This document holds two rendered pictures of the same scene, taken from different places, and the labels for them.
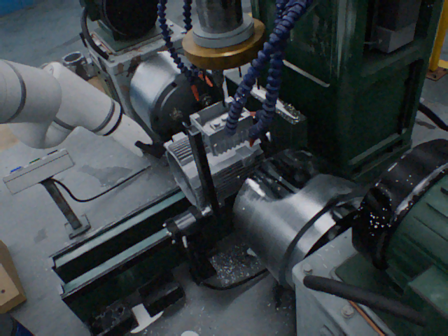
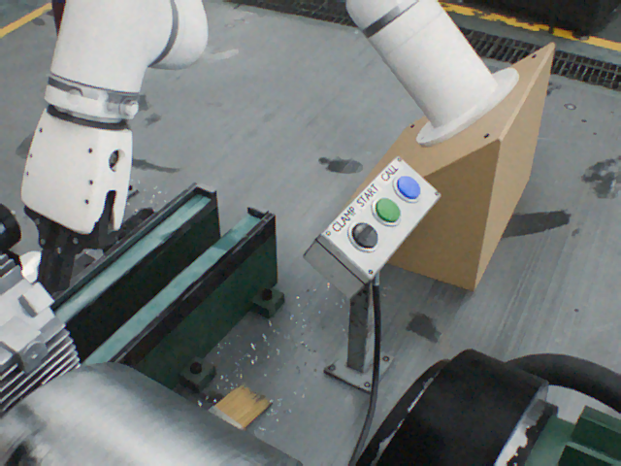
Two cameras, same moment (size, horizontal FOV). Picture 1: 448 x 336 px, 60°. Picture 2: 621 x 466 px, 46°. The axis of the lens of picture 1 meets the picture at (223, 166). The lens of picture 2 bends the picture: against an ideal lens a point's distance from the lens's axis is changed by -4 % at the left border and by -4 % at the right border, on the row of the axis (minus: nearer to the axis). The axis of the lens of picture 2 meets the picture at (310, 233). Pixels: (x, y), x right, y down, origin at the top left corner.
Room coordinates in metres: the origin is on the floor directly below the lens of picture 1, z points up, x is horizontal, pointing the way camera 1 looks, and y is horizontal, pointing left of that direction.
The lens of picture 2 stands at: (1.34, 0.06, 1.58)
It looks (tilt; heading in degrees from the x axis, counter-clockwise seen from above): 39 degrees down; 146
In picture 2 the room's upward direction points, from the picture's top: straight up
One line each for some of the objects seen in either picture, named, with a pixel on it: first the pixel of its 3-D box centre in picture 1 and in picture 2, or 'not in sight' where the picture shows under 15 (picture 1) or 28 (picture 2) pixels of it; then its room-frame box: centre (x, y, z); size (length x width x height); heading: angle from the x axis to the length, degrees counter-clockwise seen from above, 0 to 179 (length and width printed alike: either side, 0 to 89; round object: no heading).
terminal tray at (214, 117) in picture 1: (222, 127); not in sight; (0.76, -0.02, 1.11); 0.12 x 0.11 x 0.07; 112
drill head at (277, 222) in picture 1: (313, 227); not in sight; (0.46, -0.15, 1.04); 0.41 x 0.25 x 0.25; 23
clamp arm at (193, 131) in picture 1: (204, 176); not in sight; (0.59, 0.04, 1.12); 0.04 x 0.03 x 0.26; 113
